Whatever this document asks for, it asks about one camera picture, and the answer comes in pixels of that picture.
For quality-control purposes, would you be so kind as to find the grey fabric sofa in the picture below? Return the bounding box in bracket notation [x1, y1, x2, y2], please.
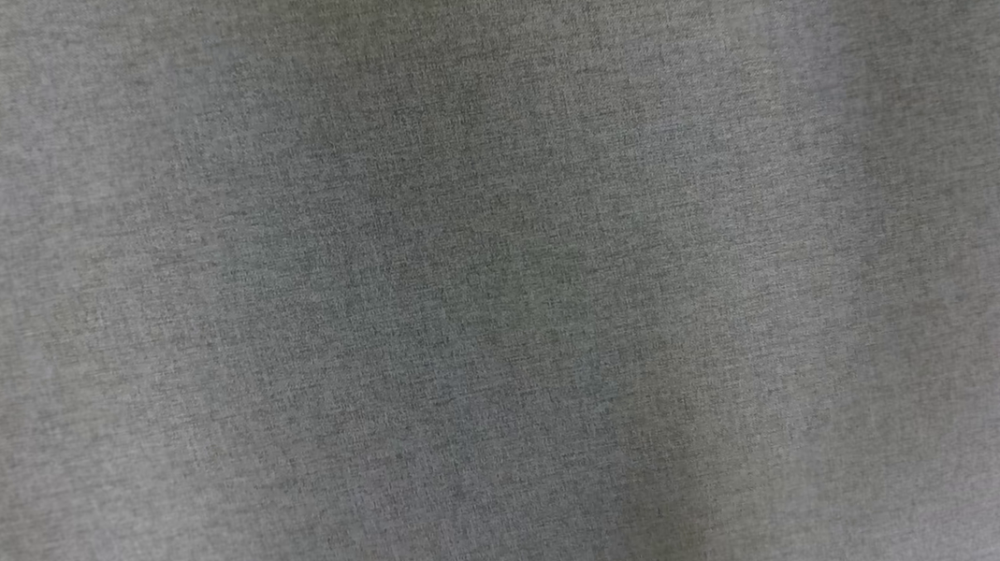
[0, 0, 1000, 561]

